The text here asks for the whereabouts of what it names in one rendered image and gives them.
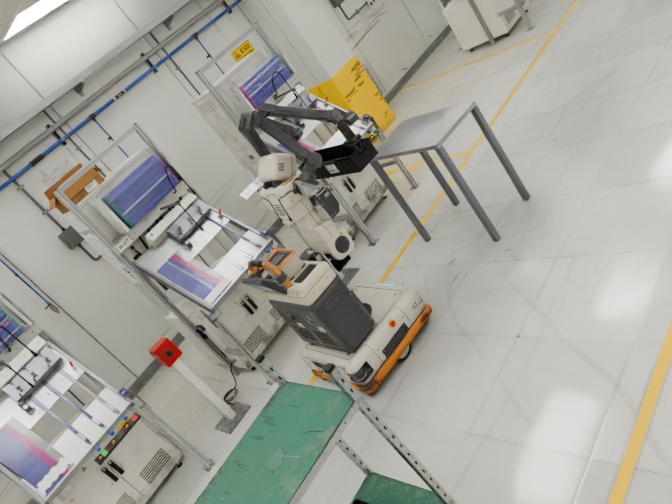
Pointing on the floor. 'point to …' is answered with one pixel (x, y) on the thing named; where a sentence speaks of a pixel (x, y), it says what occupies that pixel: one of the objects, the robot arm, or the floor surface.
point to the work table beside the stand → (411, 137)
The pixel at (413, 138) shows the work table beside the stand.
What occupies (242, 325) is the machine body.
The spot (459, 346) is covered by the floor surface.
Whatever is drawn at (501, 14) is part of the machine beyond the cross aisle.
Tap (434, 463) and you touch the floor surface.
